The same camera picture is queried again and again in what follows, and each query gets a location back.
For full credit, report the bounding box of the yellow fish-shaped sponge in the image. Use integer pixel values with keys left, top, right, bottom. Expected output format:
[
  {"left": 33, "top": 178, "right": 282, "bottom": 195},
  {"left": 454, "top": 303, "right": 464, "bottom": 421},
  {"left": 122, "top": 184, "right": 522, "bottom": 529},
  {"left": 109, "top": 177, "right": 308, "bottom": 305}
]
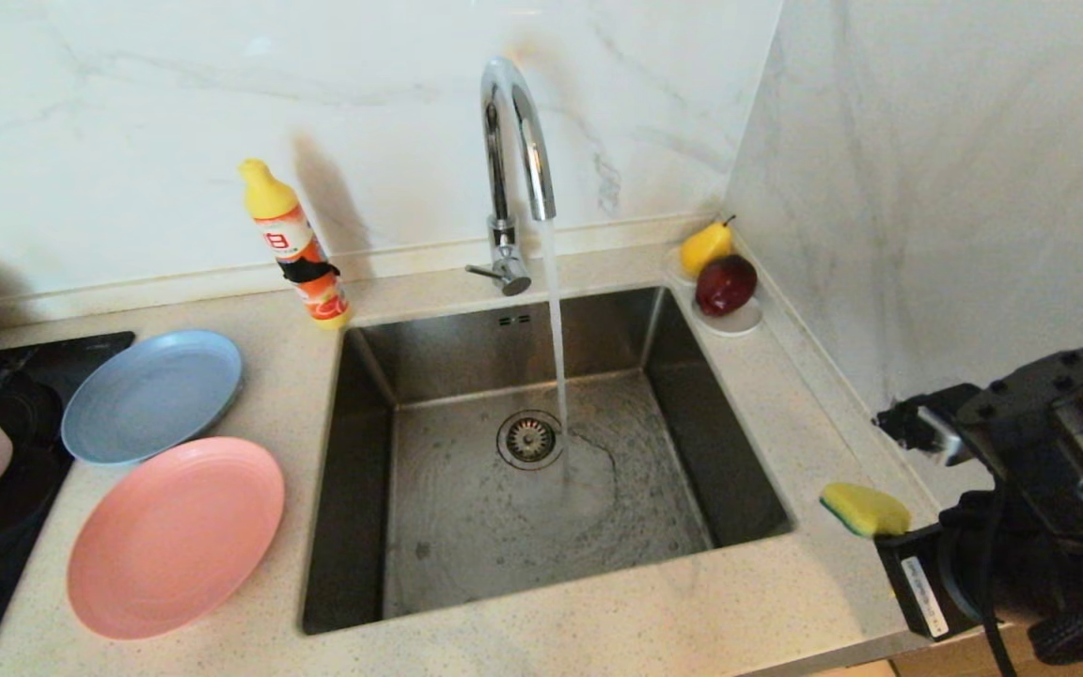
[{"left": 820, "top": 482, "right": 913, "bottom": 539}]

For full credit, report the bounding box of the chrome gooseneck faucet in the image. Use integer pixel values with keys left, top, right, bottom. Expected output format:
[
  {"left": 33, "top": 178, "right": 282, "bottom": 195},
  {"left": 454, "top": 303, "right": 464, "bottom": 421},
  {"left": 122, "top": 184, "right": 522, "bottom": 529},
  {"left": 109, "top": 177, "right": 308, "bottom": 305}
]
[{"left": 465, "top": 56, "right": 557, "bottom": 297}]

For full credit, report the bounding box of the yellow pear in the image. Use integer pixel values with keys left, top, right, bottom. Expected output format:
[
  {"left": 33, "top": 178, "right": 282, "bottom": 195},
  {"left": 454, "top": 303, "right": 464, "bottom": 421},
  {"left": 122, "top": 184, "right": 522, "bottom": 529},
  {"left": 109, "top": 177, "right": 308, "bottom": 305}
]
[{"left": 678, "top": 215, "right": 737, "bottom": 280}]

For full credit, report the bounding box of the small white dish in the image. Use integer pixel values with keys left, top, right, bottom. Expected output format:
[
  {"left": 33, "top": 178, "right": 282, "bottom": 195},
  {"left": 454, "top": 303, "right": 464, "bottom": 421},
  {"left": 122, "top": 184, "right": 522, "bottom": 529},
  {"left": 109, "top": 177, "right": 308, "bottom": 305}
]
[{"left": 661, "top": 246, "right": 764, "bottom": 337}]

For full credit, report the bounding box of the round metal drain strainer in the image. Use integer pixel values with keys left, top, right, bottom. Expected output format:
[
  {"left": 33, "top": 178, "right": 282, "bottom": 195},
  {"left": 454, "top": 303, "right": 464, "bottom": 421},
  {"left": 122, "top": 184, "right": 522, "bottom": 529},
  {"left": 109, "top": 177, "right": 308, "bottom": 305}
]
[{"left": 496, "top": 410, "right": 566, "bottom": 471}]

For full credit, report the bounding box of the blue-grey plate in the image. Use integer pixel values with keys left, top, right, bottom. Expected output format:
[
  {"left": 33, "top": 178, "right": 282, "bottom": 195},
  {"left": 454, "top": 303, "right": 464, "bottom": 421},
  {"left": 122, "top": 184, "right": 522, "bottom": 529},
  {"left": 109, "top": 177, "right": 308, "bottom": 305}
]
[{"left": 60, "top": 329, "right": 243, "bottom": 468}]

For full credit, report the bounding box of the dark red apple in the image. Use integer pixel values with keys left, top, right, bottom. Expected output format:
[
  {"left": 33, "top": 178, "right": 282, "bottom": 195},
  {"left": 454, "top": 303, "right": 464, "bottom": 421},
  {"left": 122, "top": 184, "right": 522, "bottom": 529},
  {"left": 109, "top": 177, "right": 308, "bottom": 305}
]
[{"left": 693, "top": 255, "right": 758, "bottom": 318}]

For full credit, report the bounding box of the light wooden cabinet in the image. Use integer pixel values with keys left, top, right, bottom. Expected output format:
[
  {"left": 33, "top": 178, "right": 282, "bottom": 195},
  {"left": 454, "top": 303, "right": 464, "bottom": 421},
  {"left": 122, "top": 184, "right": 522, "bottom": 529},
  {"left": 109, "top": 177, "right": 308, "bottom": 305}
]
[{"left": 889, "top": 635, "right": 1083, "bottom": 677}]

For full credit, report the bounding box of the stainless steel sink basin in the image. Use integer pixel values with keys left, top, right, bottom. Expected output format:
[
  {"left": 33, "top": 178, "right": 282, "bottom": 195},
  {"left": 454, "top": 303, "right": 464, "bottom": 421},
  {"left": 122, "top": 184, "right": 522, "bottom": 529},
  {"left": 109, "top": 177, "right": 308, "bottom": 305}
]
[{"left": 302, "top": 285, "right": 797, "bottom": 636}]

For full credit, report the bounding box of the black induction cooktop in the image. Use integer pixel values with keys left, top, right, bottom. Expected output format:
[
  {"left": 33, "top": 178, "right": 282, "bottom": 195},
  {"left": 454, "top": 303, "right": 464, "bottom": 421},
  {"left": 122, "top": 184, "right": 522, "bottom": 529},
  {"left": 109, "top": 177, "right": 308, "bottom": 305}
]
[{"left": 0, "top": 331, "right": 137, "bottom": 677}]

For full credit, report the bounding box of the yellow-capped orange dish soap bottle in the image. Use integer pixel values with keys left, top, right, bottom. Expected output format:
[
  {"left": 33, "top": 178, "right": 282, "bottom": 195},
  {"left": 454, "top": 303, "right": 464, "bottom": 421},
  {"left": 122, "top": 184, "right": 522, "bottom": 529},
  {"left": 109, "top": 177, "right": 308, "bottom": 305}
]
[{"left": 239, "top": 158, "right": 352, "bottom": 330}]

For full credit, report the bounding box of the pink plate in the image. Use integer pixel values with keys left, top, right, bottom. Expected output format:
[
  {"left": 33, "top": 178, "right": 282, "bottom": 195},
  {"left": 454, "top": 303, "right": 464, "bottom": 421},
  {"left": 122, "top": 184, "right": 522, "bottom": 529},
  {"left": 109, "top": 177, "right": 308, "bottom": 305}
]
[{"left": 67, "top": 436, "right": 286, "bottom": 642}]

